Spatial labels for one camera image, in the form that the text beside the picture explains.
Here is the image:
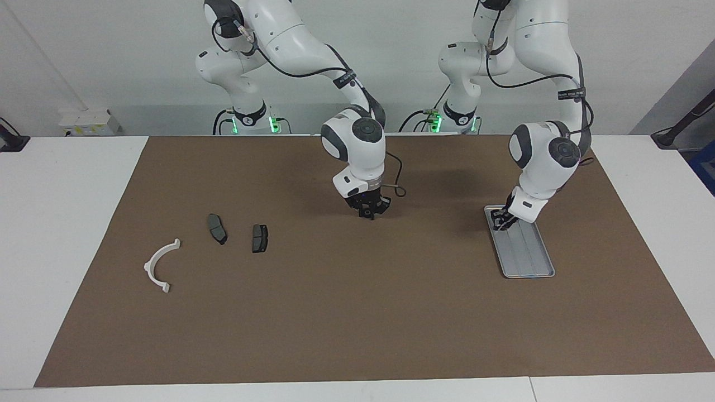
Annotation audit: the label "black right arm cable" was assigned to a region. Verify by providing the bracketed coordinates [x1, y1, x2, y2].
[211, 17, 407, 197]

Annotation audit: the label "curved grey brake pad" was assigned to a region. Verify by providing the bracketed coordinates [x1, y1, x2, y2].
[207, 214, 228, 246]

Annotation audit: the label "black table clamp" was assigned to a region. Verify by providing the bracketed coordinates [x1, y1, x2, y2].
[0, 117, 30, 152]

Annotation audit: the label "black arm base cables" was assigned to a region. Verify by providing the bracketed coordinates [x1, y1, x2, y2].
[398, 84, 453, 133]
[212, 109, 291, 136]

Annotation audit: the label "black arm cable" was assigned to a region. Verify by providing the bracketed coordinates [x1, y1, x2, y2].
[211, 17, 407, 197]
[485, 6, 594, 168]

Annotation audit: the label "white semicircular bracket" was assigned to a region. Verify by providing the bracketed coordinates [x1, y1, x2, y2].
[144, 238, 182, 294]

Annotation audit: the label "black right arm base cables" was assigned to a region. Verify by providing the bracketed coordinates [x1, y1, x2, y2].
[212, 109, 291, 136]

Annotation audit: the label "silver metal tray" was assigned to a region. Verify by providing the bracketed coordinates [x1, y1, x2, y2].
[484, 204, 556, 279]

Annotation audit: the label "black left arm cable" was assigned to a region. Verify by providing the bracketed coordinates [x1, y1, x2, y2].
[485, 6, 594, 168]

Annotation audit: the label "blue box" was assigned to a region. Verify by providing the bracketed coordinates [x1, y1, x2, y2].
[690, 140, 715, 196]

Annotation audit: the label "brown table mat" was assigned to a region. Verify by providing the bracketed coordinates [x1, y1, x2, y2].
[34, 134, 715, 389]

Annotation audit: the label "black stand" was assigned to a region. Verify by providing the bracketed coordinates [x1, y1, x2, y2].
[651, 89, 715, 149]

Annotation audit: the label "black left arm base cables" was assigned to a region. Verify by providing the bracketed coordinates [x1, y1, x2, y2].
[398, 84, 453, 133]

